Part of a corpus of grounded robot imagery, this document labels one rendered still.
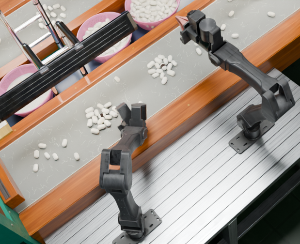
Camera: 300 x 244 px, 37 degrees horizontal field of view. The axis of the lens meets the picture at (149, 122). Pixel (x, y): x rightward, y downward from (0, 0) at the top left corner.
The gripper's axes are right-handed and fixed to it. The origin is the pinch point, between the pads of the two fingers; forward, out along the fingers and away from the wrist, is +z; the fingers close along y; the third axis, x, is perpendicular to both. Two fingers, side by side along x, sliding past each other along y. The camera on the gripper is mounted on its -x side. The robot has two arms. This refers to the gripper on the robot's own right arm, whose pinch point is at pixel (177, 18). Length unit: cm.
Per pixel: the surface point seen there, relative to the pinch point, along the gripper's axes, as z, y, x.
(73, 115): 18, 49, 33
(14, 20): 87, 40, 32
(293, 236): -68, 1, 108
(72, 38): 17.8, 34.4, -5.4
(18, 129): 28, 71, 30
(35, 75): 15, 53, -4
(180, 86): -3.6, 7.6, 33.1
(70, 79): 41, 39, 39
